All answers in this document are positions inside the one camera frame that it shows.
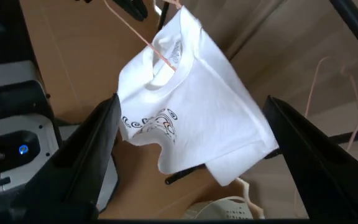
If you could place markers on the white printed t-shirt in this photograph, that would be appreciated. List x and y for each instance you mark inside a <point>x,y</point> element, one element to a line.
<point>213,124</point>

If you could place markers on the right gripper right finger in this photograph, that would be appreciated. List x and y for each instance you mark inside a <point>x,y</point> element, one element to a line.
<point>322,174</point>

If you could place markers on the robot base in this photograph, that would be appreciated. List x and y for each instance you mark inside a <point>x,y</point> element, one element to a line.
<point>11,93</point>

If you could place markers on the white curtain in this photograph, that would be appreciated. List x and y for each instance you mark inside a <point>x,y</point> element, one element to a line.
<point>275,37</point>

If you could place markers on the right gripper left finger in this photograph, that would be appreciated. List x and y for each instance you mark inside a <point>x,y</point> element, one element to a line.
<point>51,189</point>

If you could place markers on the white laundry basket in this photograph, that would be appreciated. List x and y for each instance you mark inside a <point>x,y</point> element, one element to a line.
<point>219,211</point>

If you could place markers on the pink clothes hanger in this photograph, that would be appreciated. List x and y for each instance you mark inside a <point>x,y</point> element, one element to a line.
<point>354,133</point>
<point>135,30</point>

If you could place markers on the black clothes rack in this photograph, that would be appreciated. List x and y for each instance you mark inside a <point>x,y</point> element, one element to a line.
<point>353,25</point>

